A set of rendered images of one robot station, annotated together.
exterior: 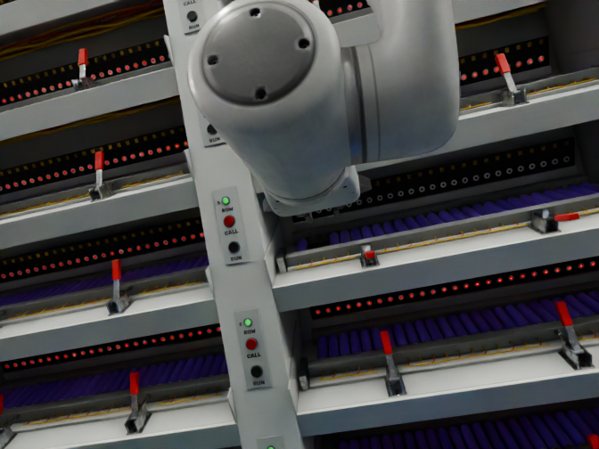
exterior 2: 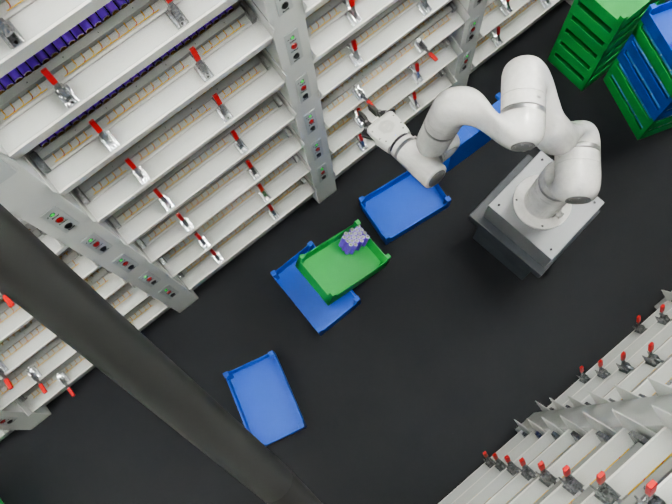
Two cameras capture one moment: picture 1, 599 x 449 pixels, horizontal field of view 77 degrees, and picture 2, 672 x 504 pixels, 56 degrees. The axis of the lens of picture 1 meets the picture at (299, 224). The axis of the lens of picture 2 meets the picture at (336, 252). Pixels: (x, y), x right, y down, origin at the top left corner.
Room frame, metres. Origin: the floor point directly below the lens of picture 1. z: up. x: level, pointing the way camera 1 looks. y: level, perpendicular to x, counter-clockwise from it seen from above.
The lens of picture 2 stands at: (-0.18, 0.63, 2.40)
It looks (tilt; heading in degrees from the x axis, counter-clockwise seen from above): 74 degrees down; 328
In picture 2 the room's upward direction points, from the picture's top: 14 degrees counter-clockwise
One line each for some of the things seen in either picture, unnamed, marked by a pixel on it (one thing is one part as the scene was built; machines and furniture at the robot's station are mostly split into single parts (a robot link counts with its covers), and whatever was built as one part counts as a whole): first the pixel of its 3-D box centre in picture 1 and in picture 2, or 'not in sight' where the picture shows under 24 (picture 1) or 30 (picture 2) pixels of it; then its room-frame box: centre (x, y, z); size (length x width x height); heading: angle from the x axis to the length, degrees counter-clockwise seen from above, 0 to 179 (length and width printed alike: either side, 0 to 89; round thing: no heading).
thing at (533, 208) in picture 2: not in sight; (549, 193); (-0.07, -0.28, 0.48); 0.19 x 0.19 x 0.18
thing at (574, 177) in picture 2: not in sight; (570, 178); (-0.09, -0.25, 0.69); 0.19 x 0.12 x 0.24; 129
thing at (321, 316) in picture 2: not in sight; (315, 287); (0.36, 0.42, 0.04); 0.30 x 0.20 x 0.08; 173
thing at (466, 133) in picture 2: not in sight; (472, 133); (0.34, -0.45, 0.10); 0.30 x 0.08 x 0.20; 81
